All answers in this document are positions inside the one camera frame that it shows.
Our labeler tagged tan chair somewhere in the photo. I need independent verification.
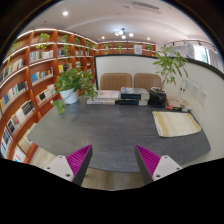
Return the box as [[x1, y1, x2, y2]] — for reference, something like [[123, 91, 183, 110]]
[[134, 73, 162, 91], [100, 73, 132, 91]]

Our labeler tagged green plant in white pot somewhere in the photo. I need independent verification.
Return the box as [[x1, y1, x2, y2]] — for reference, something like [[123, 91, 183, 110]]
[[53, 68, 97, 114]]

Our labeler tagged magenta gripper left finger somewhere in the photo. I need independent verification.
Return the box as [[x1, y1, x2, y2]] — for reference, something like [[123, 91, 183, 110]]
[[44, 145, 93, 186]]

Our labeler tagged left tan chair back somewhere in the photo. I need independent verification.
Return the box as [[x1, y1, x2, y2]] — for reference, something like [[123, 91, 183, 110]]
[[100, 73, 132, 91]]

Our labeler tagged white wall socket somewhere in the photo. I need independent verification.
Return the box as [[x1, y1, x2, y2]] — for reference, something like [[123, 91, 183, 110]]
[[199, 90, 207, 105]]

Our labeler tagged books stack by wall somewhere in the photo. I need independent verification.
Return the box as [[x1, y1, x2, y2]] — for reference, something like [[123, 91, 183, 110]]
[[166, 96, 192, 112]]

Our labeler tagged white book stack left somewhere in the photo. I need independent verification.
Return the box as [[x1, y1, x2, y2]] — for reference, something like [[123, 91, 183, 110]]
[[87, 90, 120, 105]]

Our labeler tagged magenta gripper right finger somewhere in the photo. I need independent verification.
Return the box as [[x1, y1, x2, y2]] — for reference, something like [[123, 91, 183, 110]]
[[134, 145, 182, 185]]

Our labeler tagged right tan chair back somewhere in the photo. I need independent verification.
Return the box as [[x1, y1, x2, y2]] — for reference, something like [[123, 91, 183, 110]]
[[134, 73, 162, 91]]

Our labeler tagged cream yellow striped towel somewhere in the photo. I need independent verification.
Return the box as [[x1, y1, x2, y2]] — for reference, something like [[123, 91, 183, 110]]
[[152, 111, 201, 137]]

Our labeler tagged orange wooden bookshelf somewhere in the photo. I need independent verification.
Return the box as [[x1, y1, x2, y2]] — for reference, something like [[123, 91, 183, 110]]
[[0, 28, 98, 163]]

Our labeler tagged ceiling lamp cluster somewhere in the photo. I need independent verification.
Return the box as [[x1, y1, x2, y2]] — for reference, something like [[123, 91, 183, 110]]
[[115, 28, 134, 40]]

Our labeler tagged tall plant in black pot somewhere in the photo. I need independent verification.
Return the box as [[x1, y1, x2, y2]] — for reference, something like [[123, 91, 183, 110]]
[[149, 46, 188, 107]]

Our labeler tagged dark book stack centre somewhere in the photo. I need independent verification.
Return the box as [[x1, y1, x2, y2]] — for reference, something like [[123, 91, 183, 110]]
[[118, 87, 150, 106]]

